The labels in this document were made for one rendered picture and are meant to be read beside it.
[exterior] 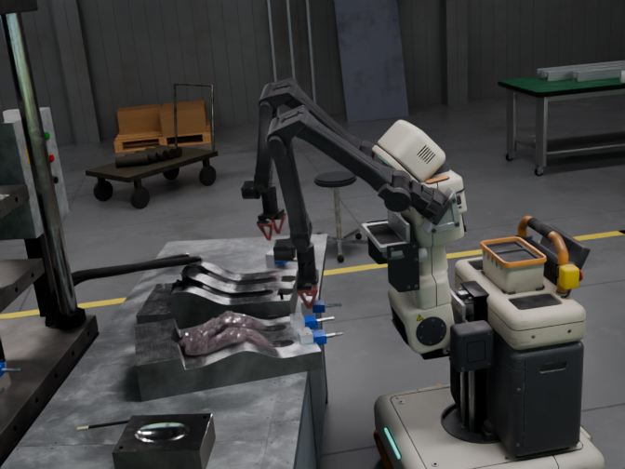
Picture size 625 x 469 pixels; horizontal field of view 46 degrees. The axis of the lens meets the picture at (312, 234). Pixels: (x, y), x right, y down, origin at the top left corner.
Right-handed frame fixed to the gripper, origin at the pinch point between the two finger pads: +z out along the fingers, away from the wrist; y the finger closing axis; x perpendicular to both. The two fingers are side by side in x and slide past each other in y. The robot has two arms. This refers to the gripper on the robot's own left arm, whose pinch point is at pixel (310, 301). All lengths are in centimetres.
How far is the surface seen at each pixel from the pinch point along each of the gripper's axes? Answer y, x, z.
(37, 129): -5, -80, -61
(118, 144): -672, -266, 83
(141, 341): 36, -45, -7
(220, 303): 7.3, -27.6, -4.2
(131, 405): 51, -46, 4
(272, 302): 7.9, -11.0, -3.7
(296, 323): 21.2, -3.1, -2.7
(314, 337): 30.4, 2.7, -2.5
